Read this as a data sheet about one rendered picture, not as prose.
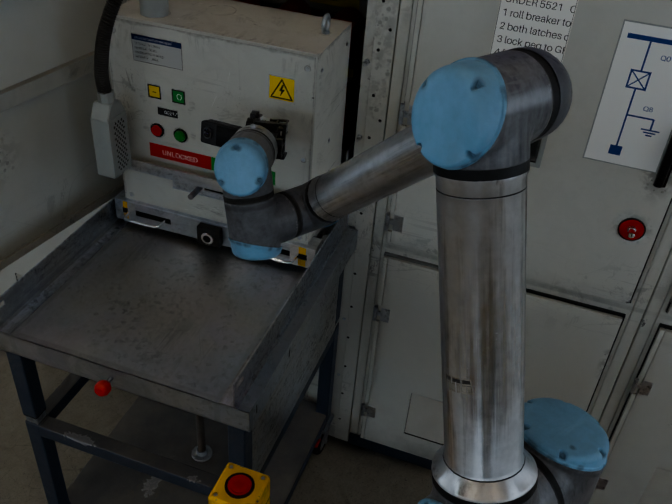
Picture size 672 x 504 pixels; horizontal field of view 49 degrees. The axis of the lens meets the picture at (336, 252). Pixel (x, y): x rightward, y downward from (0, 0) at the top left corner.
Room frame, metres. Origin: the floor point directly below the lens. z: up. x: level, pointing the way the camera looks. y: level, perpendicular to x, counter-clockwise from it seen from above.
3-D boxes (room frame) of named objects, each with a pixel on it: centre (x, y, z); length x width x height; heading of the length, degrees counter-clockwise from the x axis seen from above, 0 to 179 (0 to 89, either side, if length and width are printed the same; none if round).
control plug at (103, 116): (1.46, 0.53, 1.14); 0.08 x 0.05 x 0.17; 164
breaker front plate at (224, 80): (1.47, 0.31, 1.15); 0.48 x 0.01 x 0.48; 74
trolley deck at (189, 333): (1.36, 0.34, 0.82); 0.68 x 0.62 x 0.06; 163
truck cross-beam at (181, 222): (1.49, 0.30, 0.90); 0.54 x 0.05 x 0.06; 74
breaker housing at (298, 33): (1.72, 0.23, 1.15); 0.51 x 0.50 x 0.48; 164
